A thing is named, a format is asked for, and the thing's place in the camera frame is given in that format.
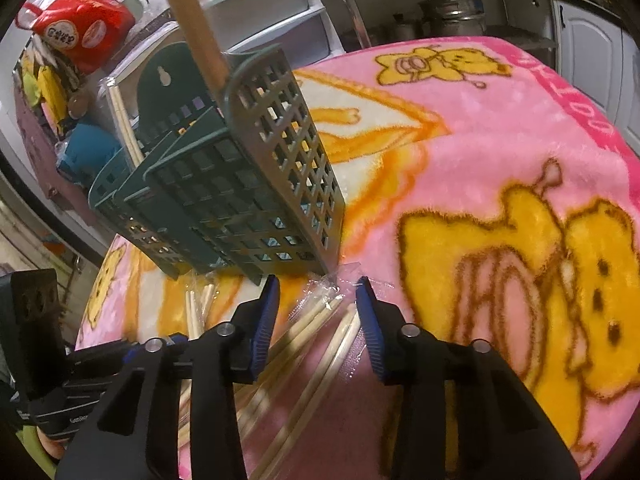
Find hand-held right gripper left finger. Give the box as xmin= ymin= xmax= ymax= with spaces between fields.
xmin=55 ymin=275 xmax=281 ymax=480

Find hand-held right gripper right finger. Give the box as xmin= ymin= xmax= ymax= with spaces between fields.
xmin=355 ymin=276 xmax=583 ymax=480

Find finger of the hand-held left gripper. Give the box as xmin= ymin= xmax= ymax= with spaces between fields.
xmin=64 ymin=360 xmax=126 ymax=401
xmin=65 ymin=336 xmax=190 ymax=363

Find pile of chopsticks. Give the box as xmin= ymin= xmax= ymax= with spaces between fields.
xmin=177 ymin=280 xmax=363 ymax=480

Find green plastic utensil basket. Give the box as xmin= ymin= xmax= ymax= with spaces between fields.
xmin=88 ymin=44 xmax=347 ymax=282

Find bare wooden chopstick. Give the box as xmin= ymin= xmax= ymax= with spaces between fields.
xmin=150 ymin=0 xmax=232 ymax=97

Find person's left forearm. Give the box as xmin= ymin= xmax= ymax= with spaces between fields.
xmin=15 ymin=430 xmax=66 ymax=480

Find pink hanging garment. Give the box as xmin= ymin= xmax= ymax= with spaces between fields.
xmin=15 ymin=95 xmax=98 ymax=223

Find blue bag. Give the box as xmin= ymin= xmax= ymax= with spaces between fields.
xmin=56 ymin=122 xmax=125 ymax=185

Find pink printed blanket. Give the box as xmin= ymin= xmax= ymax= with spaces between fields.
xmin=75 ymin=35 xmax=640 ymax=480

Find pale wooden chopstick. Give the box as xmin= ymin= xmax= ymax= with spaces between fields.
xmin=116 ymin=89 xmax=147 ymax=167
xmin=109 ymin=87 xmax=138 ymax=163

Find yellow hanging garments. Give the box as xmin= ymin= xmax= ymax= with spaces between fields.
xmin=22 ymin=55 xmax=83 ymax=128

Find red fabric bag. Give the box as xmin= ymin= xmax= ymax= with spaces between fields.
xmin=15 ymin=0 xmax=137 ymax=76

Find small steel pot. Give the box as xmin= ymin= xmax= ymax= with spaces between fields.
xmin=390 ymin=14 xmax=422 ymax=42

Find white plastic drawer unit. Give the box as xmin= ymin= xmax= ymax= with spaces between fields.
xmin=202 ymin=0 xmax=335 ymax=71

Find large steel pot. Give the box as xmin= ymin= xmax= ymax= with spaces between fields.
xmin=417 ymin=0 xmax=488 ymax=42

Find metal kitchen shelf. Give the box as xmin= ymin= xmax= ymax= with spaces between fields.
xmin=320 ymin=0 xmax=560 ymax=63

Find white kitchen cabinet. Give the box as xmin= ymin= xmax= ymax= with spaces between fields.
xmin=552 ymin=0 xmax=640 ymax=148

